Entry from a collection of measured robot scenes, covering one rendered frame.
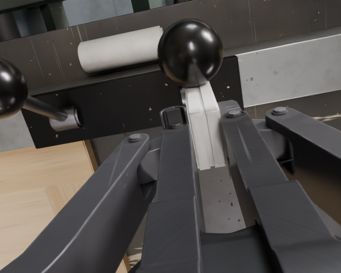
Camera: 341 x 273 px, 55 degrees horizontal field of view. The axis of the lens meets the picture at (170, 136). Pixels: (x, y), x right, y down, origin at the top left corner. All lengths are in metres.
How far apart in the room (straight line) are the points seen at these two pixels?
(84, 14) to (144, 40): 1.91
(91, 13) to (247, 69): 1.99
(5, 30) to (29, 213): 0.71
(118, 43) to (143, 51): 0.02
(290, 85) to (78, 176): 0.24
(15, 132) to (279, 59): 0.26
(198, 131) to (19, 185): 0.29
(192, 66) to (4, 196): 0.31
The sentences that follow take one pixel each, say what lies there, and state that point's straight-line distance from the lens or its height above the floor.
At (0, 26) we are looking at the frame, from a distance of 1.06.
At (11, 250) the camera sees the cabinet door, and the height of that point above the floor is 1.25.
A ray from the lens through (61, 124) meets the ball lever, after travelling 0.31.
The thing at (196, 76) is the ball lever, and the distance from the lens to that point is 0.18.
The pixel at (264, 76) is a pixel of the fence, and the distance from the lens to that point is 0.31.
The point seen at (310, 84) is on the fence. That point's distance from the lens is 0.32.
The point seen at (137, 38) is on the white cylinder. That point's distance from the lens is 0.31.
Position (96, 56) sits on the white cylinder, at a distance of 0.32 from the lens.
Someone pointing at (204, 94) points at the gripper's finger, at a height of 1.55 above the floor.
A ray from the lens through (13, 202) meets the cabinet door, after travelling 0.43.
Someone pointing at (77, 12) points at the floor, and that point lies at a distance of 2.19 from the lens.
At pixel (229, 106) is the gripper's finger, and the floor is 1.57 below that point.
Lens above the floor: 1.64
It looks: 35 degrees down
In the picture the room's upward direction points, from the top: 94 degrees clockwise
